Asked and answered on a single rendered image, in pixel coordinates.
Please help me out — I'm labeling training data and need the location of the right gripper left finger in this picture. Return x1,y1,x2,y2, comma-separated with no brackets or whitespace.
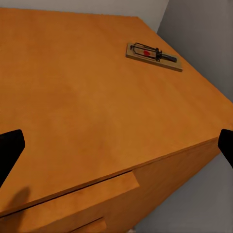
0,129,25,187

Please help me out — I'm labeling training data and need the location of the mousetrap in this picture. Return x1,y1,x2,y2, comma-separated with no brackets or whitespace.
126,42,183,72

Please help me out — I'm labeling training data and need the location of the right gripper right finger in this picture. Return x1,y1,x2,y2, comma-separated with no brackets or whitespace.
218,129,233,168

